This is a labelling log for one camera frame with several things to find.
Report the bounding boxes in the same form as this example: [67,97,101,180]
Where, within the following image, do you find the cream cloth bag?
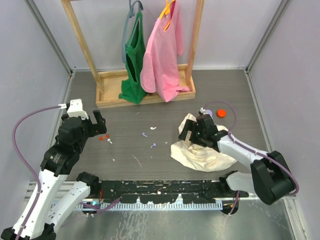
[170,112,238,173]

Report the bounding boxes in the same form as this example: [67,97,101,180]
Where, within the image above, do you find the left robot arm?
[0,110,107,240]

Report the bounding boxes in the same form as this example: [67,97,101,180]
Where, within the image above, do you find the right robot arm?
[178,114,299,205]

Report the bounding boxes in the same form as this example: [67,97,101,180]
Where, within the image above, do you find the wooden clothes rack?
[62,0,204,108]

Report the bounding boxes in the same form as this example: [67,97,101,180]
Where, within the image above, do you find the green tank top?
[118,12,147,104]

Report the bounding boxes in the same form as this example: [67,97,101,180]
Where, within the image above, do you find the pink shirt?
[140,0,190,102]

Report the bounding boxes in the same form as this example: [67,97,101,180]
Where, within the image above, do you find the grey blue hanger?
[121,0,144,64]

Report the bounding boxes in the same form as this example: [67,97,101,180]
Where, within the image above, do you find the yellow hanger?
[158,0,176,31]

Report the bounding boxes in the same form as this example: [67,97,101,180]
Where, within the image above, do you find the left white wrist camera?
[67,98,89,120]

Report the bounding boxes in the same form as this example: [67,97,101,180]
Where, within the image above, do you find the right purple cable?
[203,100,300,216]

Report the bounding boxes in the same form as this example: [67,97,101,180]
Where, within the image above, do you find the purple cable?
[12,104,68,240]
[203,100,300,216]

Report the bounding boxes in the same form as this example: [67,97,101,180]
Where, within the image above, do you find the white slotted cable duct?
[51,199,223,211]

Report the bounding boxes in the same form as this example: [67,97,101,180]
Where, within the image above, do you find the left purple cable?
[12,104,68,240]

